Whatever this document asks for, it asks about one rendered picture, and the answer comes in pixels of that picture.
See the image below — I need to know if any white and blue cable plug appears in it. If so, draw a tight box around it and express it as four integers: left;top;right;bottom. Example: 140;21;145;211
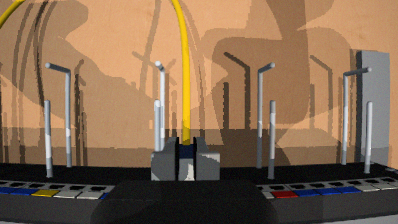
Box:
179;144;194;181

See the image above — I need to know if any yellow cable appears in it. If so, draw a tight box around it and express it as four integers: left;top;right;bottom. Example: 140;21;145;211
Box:
0;0;190;145

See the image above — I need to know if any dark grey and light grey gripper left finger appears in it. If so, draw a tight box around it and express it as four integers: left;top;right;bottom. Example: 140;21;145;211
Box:
151;137;180;181

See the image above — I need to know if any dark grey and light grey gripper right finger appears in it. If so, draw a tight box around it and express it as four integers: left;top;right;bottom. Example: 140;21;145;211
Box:
193;137;220;180

